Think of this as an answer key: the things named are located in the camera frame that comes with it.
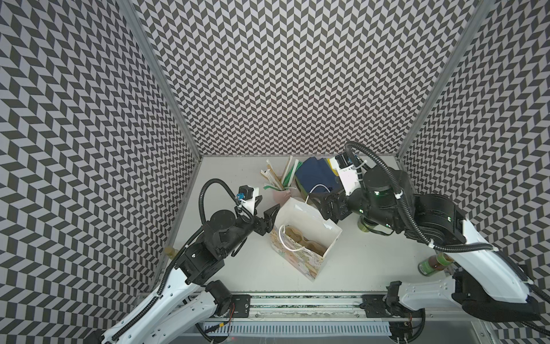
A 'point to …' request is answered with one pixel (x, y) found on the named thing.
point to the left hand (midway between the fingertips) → (270, 204)
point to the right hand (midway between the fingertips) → (326, 192)
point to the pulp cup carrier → (311, 245)
